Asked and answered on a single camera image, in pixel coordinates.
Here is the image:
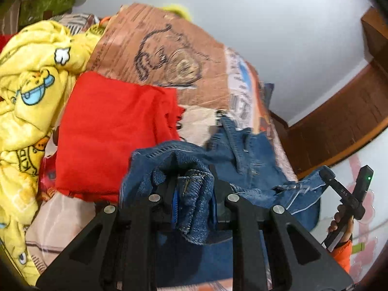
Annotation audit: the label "wooden baseboard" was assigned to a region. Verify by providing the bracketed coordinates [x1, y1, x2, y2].
[286, 60, 377, 128]

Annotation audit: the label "person's right hand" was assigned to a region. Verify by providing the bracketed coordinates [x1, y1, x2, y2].
[329, 203, 354, 243]

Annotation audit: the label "grey striped cloth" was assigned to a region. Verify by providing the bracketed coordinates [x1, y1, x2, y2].
[56, 12, 103, 36]

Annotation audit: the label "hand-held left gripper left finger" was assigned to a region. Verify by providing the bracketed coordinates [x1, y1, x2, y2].
[36, 154, 180, 291]

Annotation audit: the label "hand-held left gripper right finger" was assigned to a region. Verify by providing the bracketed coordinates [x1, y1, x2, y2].
[209, 164, 354, 291]

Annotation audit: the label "person's right forearm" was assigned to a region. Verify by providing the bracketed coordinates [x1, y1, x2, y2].
[331, 239, 353, 275]

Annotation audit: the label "blue denim jeans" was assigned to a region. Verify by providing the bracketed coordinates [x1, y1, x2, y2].
[120, 117, 330, 280]

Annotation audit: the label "yellow cartoon print cloth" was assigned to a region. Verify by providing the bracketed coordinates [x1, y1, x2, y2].
[0, 20, 105, 286]

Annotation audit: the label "large red cloth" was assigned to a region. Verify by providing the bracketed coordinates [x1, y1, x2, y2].
[55, 71, 186, 204]

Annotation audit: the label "wooden wardrobe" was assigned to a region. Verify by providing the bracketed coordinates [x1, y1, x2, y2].
[360, 6, 388, 74]

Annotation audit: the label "small red cloth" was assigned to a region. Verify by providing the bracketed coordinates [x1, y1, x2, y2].
[0, 35, 14, 56]

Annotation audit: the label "wooden bed frame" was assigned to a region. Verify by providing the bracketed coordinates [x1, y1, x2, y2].
[268, 110, 289, 131]

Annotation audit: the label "striped brown curtain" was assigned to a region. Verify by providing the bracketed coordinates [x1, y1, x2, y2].
[0, 3, 22, 34]

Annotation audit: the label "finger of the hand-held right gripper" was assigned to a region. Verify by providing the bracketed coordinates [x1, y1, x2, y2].
[317, 166, 337, 186]

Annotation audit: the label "green patterned cloth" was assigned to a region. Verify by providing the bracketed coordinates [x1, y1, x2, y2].
[17, 0, 77, 27]

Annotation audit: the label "printed bed sheet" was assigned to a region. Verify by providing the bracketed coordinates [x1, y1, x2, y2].
[26, 3, 299, 291]

